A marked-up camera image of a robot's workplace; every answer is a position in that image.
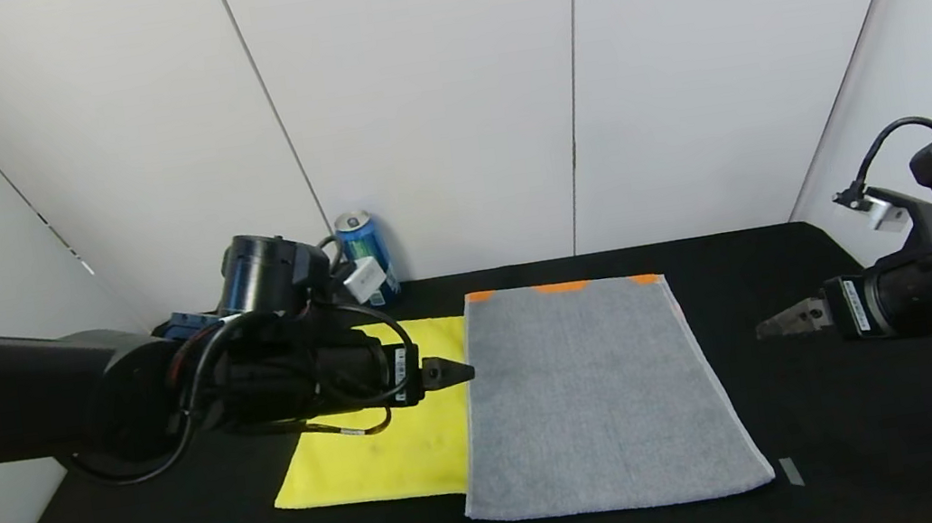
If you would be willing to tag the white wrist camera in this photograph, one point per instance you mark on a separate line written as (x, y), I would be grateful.
(366, 280)
(878, 211)

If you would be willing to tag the grey towel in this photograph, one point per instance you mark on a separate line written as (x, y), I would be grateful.
(604, 397)

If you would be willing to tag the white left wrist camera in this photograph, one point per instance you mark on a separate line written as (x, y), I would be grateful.
(366, 280)

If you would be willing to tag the yellow towel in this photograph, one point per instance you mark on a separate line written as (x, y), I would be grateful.
(385, 464)

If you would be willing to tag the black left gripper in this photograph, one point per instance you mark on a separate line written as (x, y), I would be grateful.
(407, 375)

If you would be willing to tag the blue soda can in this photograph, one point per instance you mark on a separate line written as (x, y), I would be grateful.
(362, 238)

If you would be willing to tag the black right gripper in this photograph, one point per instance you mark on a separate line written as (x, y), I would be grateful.
(844, 310)

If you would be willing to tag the grey tape strip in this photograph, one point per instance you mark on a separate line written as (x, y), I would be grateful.
(791, 472)

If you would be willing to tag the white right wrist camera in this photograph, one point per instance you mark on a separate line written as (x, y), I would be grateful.
(878, 211)

